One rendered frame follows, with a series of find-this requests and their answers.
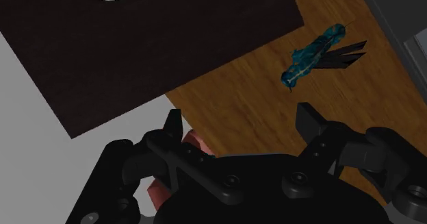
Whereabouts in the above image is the wooden table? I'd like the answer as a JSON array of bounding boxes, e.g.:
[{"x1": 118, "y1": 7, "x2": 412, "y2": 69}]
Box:
[{"x1": 164, "y1": 0, "x2": 427, "y2": 207}]

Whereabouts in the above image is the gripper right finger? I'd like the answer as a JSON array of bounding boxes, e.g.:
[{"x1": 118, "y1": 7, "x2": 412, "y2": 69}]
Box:
[{"x1": 281, "y1": 101, "x2": 427, "y2": 223}]

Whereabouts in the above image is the blue bird figure black tail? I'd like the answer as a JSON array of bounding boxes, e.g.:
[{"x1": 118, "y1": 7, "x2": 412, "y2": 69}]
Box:
[{"x1": 280, "y1": 20, "x2": 368, "y2": 94}]

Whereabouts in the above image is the pink red block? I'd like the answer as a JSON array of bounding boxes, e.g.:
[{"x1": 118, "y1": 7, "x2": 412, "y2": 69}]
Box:
[{"x1": 146, "y1": 129, "x2": 217, "y2": 214}]

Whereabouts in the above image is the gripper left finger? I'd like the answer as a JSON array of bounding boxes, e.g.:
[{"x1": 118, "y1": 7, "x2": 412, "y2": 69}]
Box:
[{"x1": 64, "y1": 108, "x2": 245, "y2": 224}]

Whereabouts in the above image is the dark robot stand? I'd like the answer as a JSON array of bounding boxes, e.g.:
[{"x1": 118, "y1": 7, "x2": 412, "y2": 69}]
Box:
[{"x1": 0, "y1": 0, "x2": 305, "y2": 140}]

